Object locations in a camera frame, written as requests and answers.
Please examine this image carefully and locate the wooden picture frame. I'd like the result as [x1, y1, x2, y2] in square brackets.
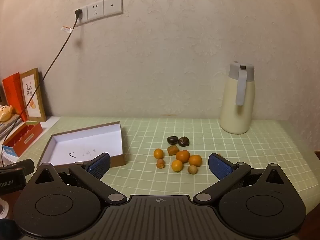
[19, 67, 47, 123]

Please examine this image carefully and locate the orange mandarin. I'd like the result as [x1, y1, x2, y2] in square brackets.
[176, 150, 190, 164]

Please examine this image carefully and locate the green checked table mat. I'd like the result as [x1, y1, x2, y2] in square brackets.
[22, 116, 315, 215]

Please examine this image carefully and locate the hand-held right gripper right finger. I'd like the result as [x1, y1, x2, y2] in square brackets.
[193, 153, 287, 204]

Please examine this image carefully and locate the white cardboard box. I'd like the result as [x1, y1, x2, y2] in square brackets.
[37, 121, 127, 168]

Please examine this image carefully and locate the stack of grey books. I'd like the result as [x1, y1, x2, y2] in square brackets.
[0, 115, 20, 140]

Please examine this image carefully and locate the cream thermos jug grey lid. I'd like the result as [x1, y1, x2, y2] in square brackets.
[219, 61, 256, 134]

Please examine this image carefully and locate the white wall socket panel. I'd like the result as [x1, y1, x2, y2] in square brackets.
[75, 0, 123, 27]

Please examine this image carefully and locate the open orange box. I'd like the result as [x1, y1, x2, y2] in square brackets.
[2, 121, 43, 157]

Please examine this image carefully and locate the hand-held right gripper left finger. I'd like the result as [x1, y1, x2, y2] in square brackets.
[34, 152, 127, 205]

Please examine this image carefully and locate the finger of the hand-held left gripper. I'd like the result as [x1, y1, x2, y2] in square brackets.
[0, 159, 35, 174]

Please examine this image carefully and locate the yellow plush toy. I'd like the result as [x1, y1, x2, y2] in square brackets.
[0, 104, 13, 122]

